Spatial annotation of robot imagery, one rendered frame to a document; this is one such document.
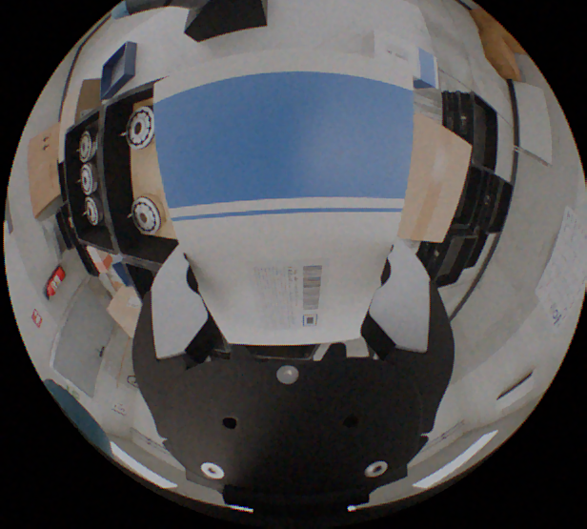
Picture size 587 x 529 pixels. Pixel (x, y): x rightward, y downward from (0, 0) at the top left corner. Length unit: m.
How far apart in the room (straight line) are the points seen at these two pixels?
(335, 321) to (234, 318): 0.08
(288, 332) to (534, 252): 2.91
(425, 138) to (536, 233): 2.59
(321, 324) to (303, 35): 0.61
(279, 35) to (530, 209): 2.91
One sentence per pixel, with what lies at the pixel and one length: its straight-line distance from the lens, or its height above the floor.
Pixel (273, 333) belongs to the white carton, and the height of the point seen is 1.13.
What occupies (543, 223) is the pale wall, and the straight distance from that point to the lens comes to 2.88.
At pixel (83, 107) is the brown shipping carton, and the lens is 0.89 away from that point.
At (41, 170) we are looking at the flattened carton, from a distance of 3.11.
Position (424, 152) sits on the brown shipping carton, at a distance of 0.46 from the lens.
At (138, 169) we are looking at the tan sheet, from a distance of 0.54.
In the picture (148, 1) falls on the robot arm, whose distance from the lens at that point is 0.48.
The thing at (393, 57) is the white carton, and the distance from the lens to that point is 0.54.
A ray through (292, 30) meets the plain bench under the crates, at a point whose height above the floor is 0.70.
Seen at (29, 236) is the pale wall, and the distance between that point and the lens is 3.17.
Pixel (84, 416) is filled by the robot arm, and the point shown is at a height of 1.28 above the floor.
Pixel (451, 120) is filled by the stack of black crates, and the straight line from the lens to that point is 1.18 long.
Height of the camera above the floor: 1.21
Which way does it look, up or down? 58 degrees down
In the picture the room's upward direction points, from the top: 175 degrees clockwise
